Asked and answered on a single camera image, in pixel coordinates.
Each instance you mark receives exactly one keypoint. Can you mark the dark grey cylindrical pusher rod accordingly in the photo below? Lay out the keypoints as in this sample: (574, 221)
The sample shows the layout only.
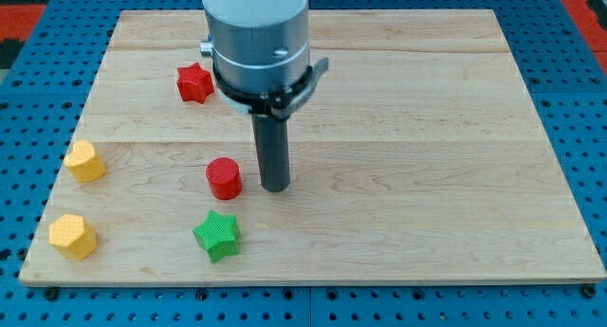
(271, 144)

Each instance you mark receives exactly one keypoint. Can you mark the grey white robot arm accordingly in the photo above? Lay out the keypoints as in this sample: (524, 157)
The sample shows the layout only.
(260, 61)

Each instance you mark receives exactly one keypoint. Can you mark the red star block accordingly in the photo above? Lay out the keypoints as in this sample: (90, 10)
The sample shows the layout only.
(194, 83)

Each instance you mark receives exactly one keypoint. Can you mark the green star block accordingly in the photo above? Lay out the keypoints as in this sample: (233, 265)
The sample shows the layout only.
(218, 235)

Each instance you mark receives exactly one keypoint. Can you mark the red cylinder block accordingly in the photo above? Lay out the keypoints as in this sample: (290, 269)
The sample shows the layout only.
(223, 175)

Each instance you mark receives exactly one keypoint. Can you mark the light wooden board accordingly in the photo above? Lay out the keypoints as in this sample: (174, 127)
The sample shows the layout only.
(420, 160)

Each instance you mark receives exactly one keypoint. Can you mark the yellow heart block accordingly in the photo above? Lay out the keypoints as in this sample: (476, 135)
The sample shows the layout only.
(83, 162)

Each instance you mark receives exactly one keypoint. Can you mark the yellow hexagon block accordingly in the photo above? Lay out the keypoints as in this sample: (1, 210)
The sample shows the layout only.
(73, 237)

